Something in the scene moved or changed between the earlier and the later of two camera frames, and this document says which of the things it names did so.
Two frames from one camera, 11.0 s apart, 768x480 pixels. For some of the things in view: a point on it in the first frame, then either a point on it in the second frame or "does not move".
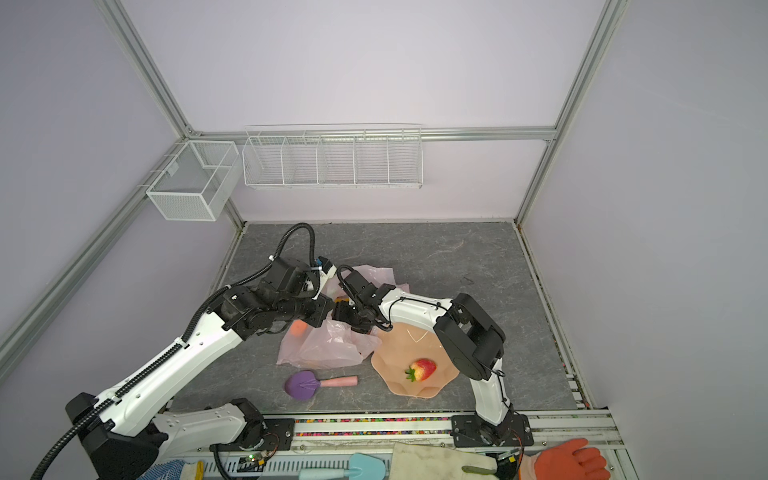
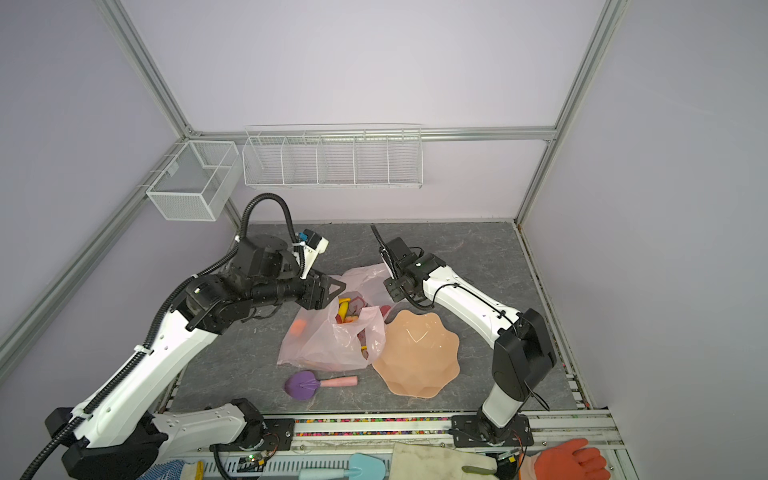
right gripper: x=340 y=312 to x=395 y=292
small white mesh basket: x=198 y=182 does not move
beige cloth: x=425 y=462 does not move
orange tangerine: x=298 y=327 does not move
